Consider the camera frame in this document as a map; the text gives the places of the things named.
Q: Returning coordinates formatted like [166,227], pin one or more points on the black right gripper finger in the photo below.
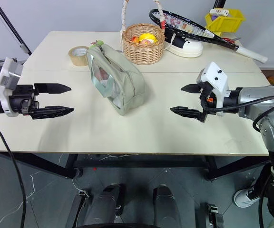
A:
[189,112]
[192,88]

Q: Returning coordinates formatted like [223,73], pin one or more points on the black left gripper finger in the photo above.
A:
[51,112]
[52,88]

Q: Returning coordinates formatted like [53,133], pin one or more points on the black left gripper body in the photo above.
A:
[20,98]

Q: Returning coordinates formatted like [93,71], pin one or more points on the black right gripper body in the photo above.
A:
[207,97]

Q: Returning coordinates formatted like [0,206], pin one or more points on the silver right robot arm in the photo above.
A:
[272,118]

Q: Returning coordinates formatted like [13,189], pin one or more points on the green zippered pouch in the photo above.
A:
[125,80]

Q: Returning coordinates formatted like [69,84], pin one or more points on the yellow plastic bin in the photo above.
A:
[225,23]

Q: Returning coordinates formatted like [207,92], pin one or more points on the brown packing tape roll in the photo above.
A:
[76,60]

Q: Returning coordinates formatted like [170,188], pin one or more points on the white sneaker with black heel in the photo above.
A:
[187,48]

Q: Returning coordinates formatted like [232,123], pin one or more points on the black tennis racket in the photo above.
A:
[182,23]

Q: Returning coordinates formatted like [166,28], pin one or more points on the yellow fruit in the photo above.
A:
[149,38]

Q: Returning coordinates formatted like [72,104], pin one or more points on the black slanted stand pole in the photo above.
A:
[11,28]

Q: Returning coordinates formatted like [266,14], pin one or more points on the orange-red peach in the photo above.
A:
[134,39]

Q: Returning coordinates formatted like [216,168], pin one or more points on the white power strip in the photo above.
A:
[219,12]

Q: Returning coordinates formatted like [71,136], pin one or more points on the black upright pole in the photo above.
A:
[219,3]

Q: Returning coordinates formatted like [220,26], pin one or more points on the dark rounded robot leg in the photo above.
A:
[166,204]
[103,204]

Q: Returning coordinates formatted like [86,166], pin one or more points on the black floor stand foot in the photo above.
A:
[215,215]
[76,209]

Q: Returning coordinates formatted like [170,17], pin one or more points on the white and black sneaker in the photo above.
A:
[246,198]

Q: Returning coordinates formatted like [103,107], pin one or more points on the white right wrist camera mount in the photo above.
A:
[214,76]

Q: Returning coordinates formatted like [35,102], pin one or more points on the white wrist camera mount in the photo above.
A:
[214,76]
[5,76]

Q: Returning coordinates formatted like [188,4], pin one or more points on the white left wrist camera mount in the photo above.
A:
[5,76]

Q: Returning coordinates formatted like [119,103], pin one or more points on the black metal table frame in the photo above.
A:
[139,164]

